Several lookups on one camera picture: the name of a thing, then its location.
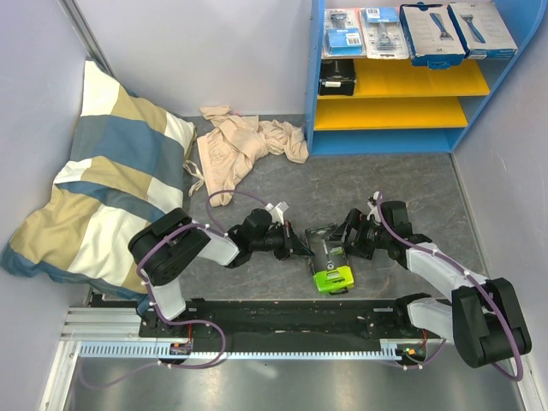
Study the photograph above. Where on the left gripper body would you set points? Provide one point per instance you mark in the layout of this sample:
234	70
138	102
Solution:
274	241

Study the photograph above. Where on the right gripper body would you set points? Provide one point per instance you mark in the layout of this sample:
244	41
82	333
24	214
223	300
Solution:
367	236

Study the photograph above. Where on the blue blister razor pack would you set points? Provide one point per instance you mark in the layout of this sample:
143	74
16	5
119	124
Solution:
342	34

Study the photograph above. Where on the clear blister razor pack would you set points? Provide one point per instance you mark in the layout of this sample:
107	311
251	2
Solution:
383	34

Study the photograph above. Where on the white box blue razor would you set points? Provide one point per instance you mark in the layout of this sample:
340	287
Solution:
431	37

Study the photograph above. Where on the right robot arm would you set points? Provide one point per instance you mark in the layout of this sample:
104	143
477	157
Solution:
482	317

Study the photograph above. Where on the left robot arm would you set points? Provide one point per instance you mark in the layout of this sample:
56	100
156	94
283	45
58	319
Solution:
163	250

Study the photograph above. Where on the blue shelf unit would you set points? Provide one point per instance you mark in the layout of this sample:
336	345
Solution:
397	108

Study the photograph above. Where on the beige cloth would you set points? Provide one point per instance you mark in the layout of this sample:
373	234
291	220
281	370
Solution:
229	152

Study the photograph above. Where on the patchwork pillow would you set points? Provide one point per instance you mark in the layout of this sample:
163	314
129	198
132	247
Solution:
125	171

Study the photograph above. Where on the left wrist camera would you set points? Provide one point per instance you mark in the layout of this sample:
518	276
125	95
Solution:
277	211

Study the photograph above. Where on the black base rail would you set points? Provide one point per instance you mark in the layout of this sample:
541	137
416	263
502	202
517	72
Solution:
287	326

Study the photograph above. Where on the slotted cable duct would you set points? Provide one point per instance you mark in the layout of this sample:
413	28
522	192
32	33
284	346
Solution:
168	351

